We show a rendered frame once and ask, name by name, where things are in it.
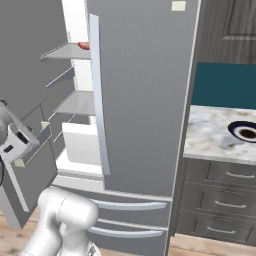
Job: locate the pale square fridge sticker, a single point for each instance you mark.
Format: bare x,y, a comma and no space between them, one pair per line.
178,5

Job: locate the grey wood wall cupboard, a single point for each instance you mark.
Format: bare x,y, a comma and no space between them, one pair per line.
226,30

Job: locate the white crisper drawer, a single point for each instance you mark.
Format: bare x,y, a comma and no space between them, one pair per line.
81,145

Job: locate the red steak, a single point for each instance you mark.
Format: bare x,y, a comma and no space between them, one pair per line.
84,45

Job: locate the grey closed fridge door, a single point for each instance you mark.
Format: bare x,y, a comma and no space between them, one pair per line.
146,100

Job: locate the grey fridge freezer drawer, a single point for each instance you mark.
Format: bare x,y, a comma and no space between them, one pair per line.
133,215
133,245

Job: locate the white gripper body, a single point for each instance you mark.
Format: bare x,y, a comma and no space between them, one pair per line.
25,151

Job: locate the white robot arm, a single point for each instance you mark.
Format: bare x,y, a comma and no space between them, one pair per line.
66,213

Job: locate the grey open fridge door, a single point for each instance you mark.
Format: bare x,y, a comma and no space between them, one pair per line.
30,40

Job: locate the grey fridge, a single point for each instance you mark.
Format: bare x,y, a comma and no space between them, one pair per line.
78,20

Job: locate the grey wood cabinet drawer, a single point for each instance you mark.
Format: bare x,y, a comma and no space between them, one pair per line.
200,230
206,205
216,175

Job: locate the glass fridge shelf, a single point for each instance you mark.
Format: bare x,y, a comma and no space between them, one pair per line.
68,51
78,103

